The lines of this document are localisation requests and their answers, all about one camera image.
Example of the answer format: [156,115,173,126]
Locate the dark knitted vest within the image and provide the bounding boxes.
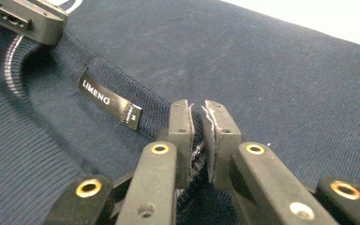
[0,0,360,225]

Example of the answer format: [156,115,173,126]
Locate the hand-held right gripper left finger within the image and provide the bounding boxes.
[115,98,197,225]

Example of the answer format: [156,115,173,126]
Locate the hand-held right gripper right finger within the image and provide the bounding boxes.
[201,99,339,225]

